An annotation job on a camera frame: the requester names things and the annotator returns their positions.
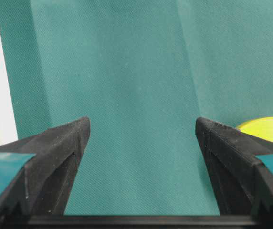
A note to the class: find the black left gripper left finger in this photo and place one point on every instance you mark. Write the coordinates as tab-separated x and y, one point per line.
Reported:
37	173

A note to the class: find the green table cloth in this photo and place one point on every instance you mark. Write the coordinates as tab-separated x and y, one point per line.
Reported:
142	71

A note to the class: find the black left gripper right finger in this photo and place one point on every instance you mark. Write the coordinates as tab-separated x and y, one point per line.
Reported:
241	181

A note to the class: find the yellow tape roll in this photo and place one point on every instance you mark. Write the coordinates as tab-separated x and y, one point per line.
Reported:
261	128

